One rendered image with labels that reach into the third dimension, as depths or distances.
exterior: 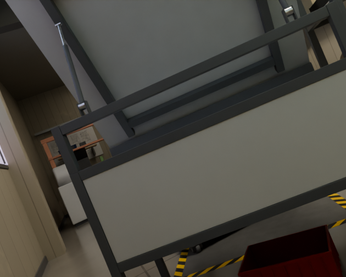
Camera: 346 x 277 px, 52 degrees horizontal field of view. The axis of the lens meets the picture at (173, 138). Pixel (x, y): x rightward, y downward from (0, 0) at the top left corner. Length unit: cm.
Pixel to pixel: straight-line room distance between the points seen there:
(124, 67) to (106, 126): 36
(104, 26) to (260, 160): 92
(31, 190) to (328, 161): 398
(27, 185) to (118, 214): 345
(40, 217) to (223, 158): 373
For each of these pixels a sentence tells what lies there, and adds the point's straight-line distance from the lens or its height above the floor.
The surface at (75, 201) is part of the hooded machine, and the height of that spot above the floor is 44.
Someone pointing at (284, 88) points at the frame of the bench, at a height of 78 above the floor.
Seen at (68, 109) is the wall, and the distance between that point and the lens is 1033.
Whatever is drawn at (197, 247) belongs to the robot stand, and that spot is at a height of 4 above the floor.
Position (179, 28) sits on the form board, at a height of 124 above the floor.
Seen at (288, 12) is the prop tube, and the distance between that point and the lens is 143.
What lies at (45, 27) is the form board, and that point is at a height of 146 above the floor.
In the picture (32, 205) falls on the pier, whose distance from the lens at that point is 486.
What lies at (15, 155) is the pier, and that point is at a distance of 489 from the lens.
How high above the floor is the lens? 76
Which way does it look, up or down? level
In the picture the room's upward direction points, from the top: 23 degrees counter-clockwise
